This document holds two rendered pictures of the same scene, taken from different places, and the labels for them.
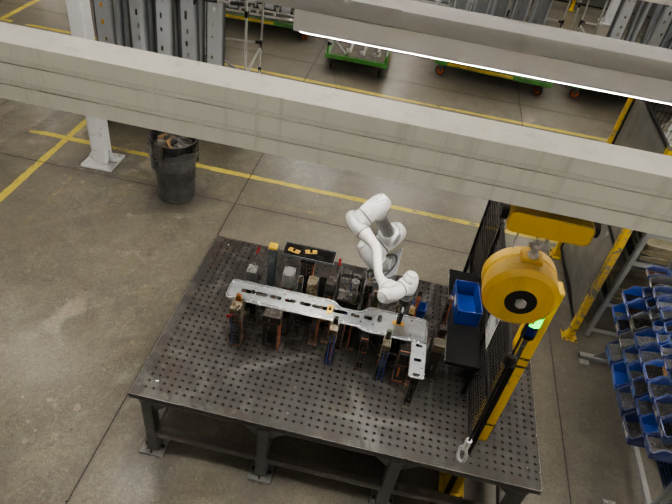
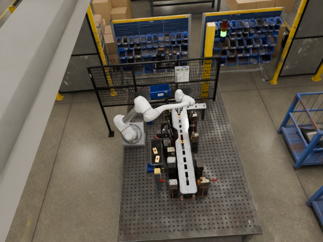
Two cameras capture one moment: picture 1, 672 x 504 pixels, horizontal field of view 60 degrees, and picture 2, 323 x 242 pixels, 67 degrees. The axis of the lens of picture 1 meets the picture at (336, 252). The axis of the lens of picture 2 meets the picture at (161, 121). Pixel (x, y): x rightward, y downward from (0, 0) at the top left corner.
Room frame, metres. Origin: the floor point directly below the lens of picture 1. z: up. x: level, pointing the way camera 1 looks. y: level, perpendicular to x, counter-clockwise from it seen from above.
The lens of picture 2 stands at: (3.07, 1.82, 3.56)
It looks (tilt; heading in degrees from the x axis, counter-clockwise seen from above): 49 degrees down; 267
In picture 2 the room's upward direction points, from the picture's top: 5 degrees counter-clockwise
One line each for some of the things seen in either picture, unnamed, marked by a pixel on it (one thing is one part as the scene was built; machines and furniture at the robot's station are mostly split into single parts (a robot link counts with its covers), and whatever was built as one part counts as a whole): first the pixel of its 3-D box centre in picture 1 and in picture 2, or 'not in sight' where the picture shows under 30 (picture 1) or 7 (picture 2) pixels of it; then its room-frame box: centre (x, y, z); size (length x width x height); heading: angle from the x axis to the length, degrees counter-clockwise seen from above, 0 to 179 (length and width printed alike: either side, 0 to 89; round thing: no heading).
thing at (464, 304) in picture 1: (466, 302); (159, 91); (2.90, -0.94, 1.10); 0.30 x 0.17 x 0.13; 1
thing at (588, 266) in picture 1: (603, 213); (71, 57); (4.43, -2.31, 1.00); 1.34 x 0.14 x 2.00; 175
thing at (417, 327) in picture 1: (326, 309); (183, 142); (2.71, 0.00, 1.00); 1.38 x 0.22 x 0.02; 86
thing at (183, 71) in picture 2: (493, 323); (181, 73); (2.54, -1.03, 1.30); 0.23 x 0.02 x 0.31; 176
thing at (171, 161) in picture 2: (287, 292); (171, 168); (2.91, 0.29, 0.90); 0.13 x 0.10 x 0.41; 176
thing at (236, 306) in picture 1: (236, 322); (203, 186); (2.58, 0.58, 0.88); 0.15 x 0.11 x 0.36; 176
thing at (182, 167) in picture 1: (175, 165); not in sight; (5.01, 1.80, 0.36); 0.54 x 0.50 x 0.73; 175
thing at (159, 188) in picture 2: (271, 270); (158, 180); (3.09, 0.44, 0.92); 0.08 x 0.08 x 0.44; 86
